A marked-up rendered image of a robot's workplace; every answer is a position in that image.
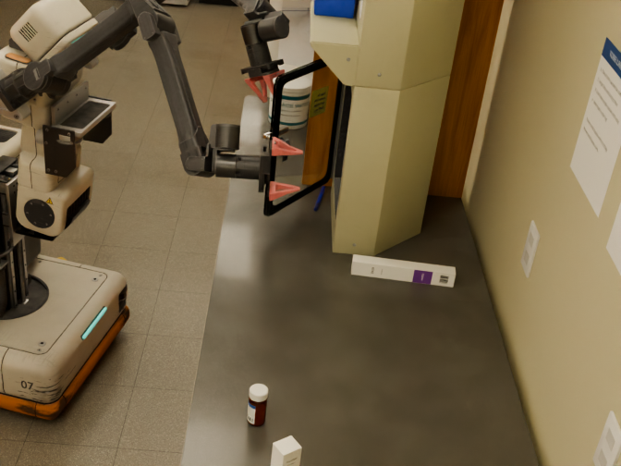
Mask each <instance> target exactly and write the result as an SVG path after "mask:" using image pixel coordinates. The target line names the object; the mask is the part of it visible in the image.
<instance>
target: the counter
mask: <svg viewBox="0 0 621 466"><path fill-rule="evenodd" d="M269 103H270V97H267V102H266V103H263V102H262V100H261V99H260V98H259V96H253V95H248V96H246V97H245V99H244V104H243V110H242V116H241V120H240V139H239V150H236V151H235V154H237V156H239V155H255V156H261V147H262V144H267V149H266V152H269V140H268V141H267V140H265V139H264V138H263V137H262V134H263V133H266V132H269V131H270V128H271V123H270V122H269ZM263 187H264V192H258V191H259V180H257V179H243V178H231V179H230V184H229V189H228V194H227V200H226V205H225V215H224V221H223V225H222V231H221V237H220V241H219V247H218V253H217V257H216V263H215V268H214V273H213V283H212V289H211V294H210V299H209V305H208V310H207V315H206V321H205V326H204V331H203V337H202V343H201V352H200V357H199V362H198V368H197V373H196V378H195V384H194V389H193V395H192V400H191V405H190V411H189V420H188V426H187V431H186V436H185V442H184V447H183V452H182V458H181V463H180V466H271V459H272V450H273V443H274V442H276V441H279V440H281V439H284V438H286V437H288V436H291V435H292V436H293V437H294V439H295V440H296V441H297V442H298V443H299V444H300V445H301V447H302V450H301V456H300V464H299V466H539V462H538V460H537V456H536V453H535V449H534V446H533V444H532V440H531V437H530V431H529V428H528V425H527V422H526V418H525V415H524V411H523V409H522V405H521V402H520V399H519V395H518V390H517V387H516V383H515V380H514V377H513V374H512V371H511V367H510V364H509V360H508V358H507V355H506V351H505V345H504V342H503V339H502V336H501V333H500V329H499V326H498V323H497V320H496V316H495V313H494V310H493V305H492V301H491V298H490V294H489V291H488V289H487V285H486V282H485V278H484V275H483V272H482V269H481V263H480V260H479V256H478V253H477V250H476V247H475V244H474V240H473V237H472V234H471V231H470V227H469V222H468V219H467V216H466V212H465V209H464V205H463V202H462V200H461V198H455V197H445V196H434V195H428V196H427V201H426V205H425V210H424V215H423V220H422V225H421V230H420V234H418V235H416V236H414V237H412V238H410V239H407V240H405V241H403V242H401V243H398V244H396V245H395V246H393V247H391V248H389V249H387V250H385V251H382V252H380V253H378V254H376V255H374V256H372V257H379V258H386V259H394V260H401V261H409V262H416V263H423V264H437V265H444V266H452V267H455V268H456V278H455V282H454V286H453V287H452V288H451V287H444V286H436V285H429V284H421V283H414V282H407V281H400V280H393V279H385V278H378V277H370V276H357V275H351V266H352V260H353V254H348V253H337V252H333V246H332V217H331V188H332V187H331V186H325V190H324V193H323V197H322V200H321V202H320V205H319V208H318V211H317V212H315V211H314V206H315V204H316V202H317V199H318V196H319V194H320V191H321V188H322V187H320V188H318V189H316V190H314V191H312V192H311V193H309V194H307V195H305V196H304V197H302V198H300V199H298V200H297V201H295V202H293V203H291V204H290V205H288V206H287V207H285V208H283V209H282V210H280V211H278V212H277V213H275V214H273V215H270V216H266V215H264V213H263V208H264V196H265V185H264V186H263ZM255 384H263V385H265V386H267V388H268V398H267V408H266V417H265V423H264V425H262V426H259V427H254V426H251V425H250V424H248V421H247V416H248V405H249V396H250V387H251V386H253V385H255Z"/></svg>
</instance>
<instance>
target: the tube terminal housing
mask: <svg viewBox="0 0 621 466"><path fill-rule="evenodd" d="M360 1H361V0H356V3H355V14H356V21H357V28H358V36H359V58H358V64H357V72H356V78H355V85H353V86H351V93H352V98H351V106H350V114H349V121H348V128H347V141H346V154H345V162H344V168H343V176H342V177H341V184H340V191H339V198H338V205H337V212H336V218H335V188H334V178H335V172H334V178H333V181H332V188H331V217H332V246H333V252H337V253H348V254H358V255H370V256H374V255H376V254H378V253H380V252H382V251H385V250H387V249H389V248H391V247H393V246H395V245H396V244H398V243H401V242H403V241H405V240H407V239H410V238H412V237H414V236H416V235H418V234H420V230H421V225H422V220H423V215H424V210H425V205H426V201H427V196H428V190H429V186H430V181H431V176H432V167H433V162H434V157H435V153H436V147H437V142H438V138H439V133H440V128H441V123H442V118H443V113H444V105H445V99H446V95H447V90H448V85H449V80H450V74H451V70H452V65H453V60H454V55H455V50H456V46H457V36H458V32H459V27H460V21H461V17H462V12H463V7H464V3H465V0H363V3H362V10H361V18H360V19H359V8H360Z"/></svg>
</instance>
